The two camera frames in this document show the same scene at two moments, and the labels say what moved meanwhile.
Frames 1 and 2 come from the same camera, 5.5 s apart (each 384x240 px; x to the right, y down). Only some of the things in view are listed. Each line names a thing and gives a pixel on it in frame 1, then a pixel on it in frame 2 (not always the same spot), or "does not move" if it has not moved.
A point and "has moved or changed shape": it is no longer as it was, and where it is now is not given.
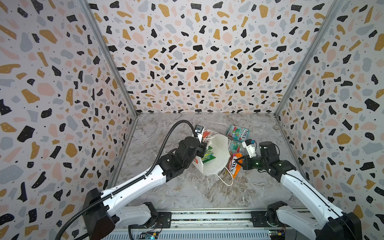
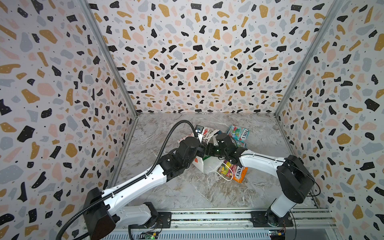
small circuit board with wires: (148, 235) does not move
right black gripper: (248, 163) to (214, 150)
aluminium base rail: (214, 225) does not move
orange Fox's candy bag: (234, 168) has moved or changed shape
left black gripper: (202, 149) does not move
